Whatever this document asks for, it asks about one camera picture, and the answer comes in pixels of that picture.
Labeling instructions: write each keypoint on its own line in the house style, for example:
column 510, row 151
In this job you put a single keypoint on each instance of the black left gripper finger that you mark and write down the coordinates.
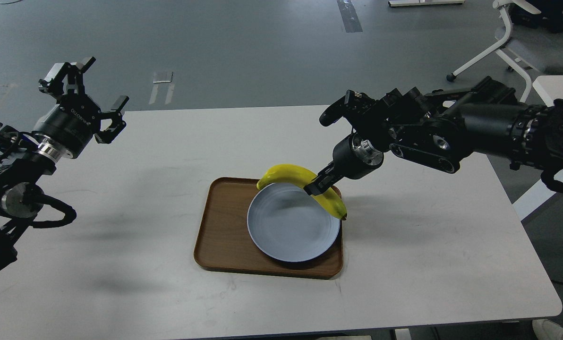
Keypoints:
column 65, row 79
column 115, row 115

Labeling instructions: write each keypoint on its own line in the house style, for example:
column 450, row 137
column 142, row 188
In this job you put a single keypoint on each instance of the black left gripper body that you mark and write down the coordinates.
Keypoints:
column 71, row 123

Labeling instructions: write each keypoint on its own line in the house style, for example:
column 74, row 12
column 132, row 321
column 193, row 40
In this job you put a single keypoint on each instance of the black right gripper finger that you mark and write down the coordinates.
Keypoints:
column 328, row 174
column 320, row 184

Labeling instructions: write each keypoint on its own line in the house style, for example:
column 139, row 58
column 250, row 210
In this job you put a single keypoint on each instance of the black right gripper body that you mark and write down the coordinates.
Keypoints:
column 354, row 157

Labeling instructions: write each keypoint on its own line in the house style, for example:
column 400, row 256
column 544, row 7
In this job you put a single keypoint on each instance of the yellow banana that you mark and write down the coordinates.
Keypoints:
column 299, row 176

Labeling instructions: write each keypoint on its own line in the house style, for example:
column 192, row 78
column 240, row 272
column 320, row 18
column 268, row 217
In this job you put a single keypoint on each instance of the light blue plate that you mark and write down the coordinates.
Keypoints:
column 288, row 225

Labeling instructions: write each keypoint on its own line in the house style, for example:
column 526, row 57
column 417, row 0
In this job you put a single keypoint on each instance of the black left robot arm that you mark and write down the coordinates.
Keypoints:
column 24, row 158

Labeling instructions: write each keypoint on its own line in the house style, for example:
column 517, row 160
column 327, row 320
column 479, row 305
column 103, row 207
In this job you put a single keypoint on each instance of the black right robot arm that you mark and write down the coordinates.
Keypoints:
column 441, row 128

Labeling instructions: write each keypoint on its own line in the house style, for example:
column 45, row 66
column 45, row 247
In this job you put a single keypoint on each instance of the brown wooden tray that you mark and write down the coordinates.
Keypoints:
column 223, row 243

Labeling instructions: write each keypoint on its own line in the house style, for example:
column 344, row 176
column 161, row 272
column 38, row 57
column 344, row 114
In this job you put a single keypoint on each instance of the white grey office chair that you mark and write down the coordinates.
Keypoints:
column 539, row 49

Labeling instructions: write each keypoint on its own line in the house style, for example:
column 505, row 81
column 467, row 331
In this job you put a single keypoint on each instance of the white shoe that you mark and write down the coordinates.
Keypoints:
column 545, row 329

